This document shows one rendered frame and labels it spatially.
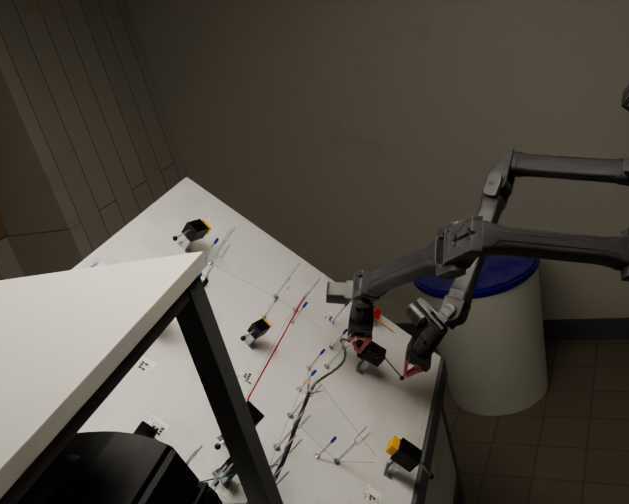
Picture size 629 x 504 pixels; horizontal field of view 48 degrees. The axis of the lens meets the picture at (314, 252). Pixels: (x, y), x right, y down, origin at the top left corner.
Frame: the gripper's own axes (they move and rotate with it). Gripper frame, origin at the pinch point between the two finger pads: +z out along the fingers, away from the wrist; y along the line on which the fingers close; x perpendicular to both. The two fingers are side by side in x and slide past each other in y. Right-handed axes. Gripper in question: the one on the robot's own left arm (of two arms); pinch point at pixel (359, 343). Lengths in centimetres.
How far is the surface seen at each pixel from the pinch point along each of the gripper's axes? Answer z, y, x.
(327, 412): 5.5, 21.7, -6.4
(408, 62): -18, -186, 9
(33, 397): -83, 107, -28
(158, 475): -58, 94, -22
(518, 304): 57, -101, 66
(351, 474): 9.4, 37.3, 1.3
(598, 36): -42, -166, 89
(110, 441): -58, 90, -30
